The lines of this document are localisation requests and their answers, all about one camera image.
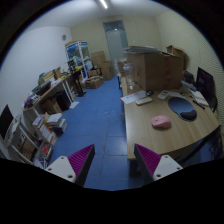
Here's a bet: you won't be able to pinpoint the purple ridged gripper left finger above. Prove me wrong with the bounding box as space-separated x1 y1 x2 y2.
46 144 95 187

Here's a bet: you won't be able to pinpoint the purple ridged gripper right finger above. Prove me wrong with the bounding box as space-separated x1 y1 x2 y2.
134 144 182 182

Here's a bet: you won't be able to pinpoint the pink computer mouse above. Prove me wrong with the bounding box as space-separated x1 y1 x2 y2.
151 115 171 129

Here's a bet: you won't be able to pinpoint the blue mouse pad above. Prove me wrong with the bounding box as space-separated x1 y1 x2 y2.
168 97 197 121

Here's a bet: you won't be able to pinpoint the wooden desk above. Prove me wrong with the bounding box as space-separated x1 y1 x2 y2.
117 73 222 178

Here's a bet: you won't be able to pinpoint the stack of books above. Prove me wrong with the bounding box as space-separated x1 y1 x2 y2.
32 113 67 144

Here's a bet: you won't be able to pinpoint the white remote control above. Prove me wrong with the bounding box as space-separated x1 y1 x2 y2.
136 97 152 106

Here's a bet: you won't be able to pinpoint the white paper sheet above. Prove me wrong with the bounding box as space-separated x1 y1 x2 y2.
120 90 146 104

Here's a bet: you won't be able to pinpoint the white calculator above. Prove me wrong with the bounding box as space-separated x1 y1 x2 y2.
157 90 169 100

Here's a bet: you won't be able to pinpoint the white shelf desk unit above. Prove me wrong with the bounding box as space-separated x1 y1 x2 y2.
23 77 75 124

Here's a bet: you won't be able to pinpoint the black pen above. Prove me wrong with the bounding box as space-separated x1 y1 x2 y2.
193 100 205 110

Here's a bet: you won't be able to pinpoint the black monitor left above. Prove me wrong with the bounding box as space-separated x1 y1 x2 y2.
0 106 14 139

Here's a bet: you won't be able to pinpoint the black monitor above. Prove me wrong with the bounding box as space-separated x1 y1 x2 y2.
196 68 215 100
0 106 14 139

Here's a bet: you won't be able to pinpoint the cardboard box on floor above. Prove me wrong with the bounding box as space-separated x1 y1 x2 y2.
85 76 104 89

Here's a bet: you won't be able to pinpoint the large cardboard box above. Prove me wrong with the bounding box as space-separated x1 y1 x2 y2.
126 49 183 91

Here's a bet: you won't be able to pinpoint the black monitor right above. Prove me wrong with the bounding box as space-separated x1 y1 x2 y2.
196 68 215 100

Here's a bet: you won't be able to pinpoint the clear plastic water jug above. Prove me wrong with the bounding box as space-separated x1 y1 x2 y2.
123 63 136 89

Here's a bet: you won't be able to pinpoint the stacked cardboard boxes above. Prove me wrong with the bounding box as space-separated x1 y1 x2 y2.
91 51 114 80

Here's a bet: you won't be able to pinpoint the blue glass display cabinet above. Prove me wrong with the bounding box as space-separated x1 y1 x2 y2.
65 41 93 79

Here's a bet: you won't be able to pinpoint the grey door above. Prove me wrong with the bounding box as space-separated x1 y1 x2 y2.
103 20 128 62

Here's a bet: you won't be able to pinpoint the ceiling light tube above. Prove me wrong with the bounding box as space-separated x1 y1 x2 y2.
99 0 108 9

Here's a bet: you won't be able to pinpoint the round wall clock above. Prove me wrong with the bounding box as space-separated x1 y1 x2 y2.
61 34 67 41

